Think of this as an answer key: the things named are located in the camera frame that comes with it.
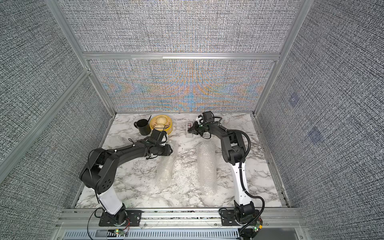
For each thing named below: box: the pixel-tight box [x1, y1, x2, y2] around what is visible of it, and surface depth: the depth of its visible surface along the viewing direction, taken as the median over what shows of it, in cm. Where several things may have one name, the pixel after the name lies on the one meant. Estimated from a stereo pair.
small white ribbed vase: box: [156, 139, 179, 187], surface depth 87 cm
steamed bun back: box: [156, 116, 168, 127], surface depth 111 cm
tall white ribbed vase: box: [197, 139, 217, 197], surface depth 85 cm
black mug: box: [133, 118, 151, 136], surface depth 105 cm
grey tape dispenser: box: [185, 121, 194, 138], surface depth 106 cm
